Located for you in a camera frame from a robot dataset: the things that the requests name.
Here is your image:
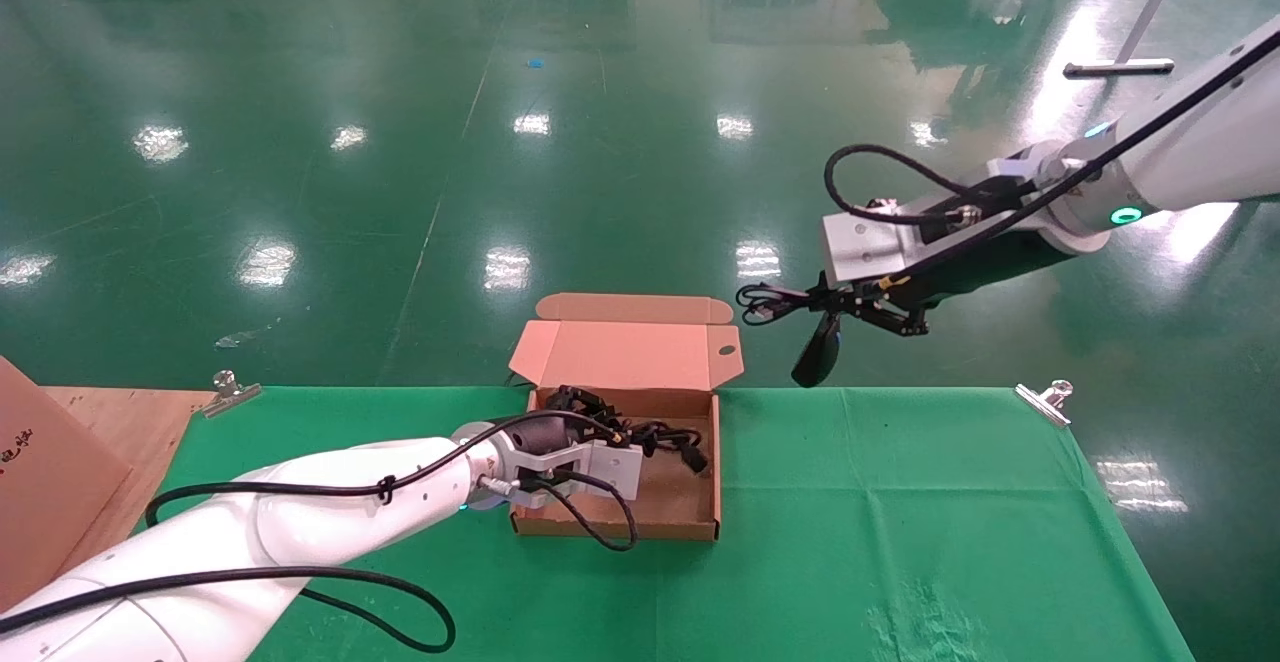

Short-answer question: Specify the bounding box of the black power cable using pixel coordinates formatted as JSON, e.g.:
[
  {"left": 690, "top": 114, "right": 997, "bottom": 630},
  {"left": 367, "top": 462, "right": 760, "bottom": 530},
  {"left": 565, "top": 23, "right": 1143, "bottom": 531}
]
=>
[
  {"left": 615, "top": 420, "right": 711, "bottom": 476},
  {"left": 737, "top": 280, "right": 831, "bottom": 326}
]

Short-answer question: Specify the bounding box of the clear floor scrap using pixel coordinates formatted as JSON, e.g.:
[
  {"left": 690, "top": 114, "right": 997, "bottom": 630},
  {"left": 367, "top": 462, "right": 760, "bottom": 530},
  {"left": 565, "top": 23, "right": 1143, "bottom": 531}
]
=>
[{"left": 214, "top": 320, "right": 283, "bottom": 350}]

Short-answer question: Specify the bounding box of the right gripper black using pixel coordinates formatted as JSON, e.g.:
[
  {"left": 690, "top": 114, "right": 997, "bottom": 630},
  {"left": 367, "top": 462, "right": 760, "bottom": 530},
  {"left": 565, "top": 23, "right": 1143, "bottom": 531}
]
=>
[{"left": 792, "top": 227, "right": 1081, "bottom": 389}]

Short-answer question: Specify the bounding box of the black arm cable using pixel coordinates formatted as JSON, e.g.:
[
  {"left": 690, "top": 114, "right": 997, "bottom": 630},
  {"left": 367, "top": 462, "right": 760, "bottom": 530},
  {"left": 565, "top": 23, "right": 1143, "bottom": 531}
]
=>
[
  {"left": 823, "top": 32, "right": 1280, "bottom": 278},
  {"left": 0, "top": 410, "right": 641, "bottom": 655}
]

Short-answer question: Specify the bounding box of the green table cloth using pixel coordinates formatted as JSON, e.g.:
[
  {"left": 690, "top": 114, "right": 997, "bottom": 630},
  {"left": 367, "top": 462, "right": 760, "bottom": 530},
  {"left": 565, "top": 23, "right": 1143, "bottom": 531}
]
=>
[{"left": 95, "top": 385, "right": 1196, "bottom": 662}]

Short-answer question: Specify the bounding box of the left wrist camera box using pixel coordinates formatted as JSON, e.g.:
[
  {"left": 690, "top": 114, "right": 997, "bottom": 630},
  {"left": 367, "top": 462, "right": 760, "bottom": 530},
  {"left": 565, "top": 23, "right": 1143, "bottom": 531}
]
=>
[{"left": 512, "top": 439, "right": 644, "bottom": 511}]

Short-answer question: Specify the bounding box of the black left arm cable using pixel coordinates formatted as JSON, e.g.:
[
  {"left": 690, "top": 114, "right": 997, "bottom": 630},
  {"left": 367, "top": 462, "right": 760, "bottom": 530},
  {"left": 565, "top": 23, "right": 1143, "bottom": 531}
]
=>
[{"left": 0, "top": 410, "right": 641, "bottom": 655}]

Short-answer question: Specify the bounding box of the flat open cardboard box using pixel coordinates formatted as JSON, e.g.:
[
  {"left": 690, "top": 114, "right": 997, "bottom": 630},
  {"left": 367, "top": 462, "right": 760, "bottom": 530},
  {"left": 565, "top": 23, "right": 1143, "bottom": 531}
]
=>
[{"left": 508, "top": 292, "right": 746, "bottom": 543}]

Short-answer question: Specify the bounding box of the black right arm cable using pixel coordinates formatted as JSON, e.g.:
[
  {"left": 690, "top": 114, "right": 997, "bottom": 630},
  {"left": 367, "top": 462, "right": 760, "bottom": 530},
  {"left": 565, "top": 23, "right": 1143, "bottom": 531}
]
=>
[{"left": 823, "top": 32, "right": 1280, "bottom": 278}]

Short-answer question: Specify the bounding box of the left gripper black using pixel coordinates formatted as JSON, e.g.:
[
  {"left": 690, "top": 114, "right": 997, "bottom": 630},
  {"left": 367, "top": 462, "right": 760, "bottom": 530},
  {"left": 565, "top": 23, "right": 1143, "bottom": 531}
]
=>
[{"left": 510, "top": 385, "right": 641, "bottom": 468}]

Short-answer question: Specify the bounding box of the tall printed cardboard box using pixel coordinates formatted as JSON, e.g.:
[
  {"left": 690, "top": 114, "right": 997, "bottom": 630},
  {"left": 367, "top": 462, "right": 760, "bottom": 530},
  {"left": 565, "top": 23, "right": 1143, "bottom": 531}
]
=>
[{"left": 0, "top": 357, "right": 133, "bottom": 613}]

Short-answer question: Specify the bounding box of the grey table leg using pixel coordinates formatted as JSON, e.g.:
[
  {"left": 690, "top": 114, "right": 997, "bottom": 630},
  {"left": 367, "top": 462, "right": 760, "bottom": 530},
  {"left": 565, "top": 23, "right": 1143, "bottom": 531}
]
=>
[{"left": 1062, "top": 0, "right": 1196, "bottom": 79}]

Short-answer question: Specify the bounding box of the metal binder clip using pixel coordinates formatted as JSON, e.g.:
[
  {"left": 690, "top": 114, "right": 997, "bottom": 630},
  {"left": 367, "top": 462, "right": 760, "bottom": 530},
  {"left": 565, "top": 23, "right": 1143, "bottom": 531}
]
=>
[
  {"left": 198, "top": 370, "right": 263, "bottom": 419},
  {"left": 1014, "top": 379, "right": 1075, "bottom": 429}
]

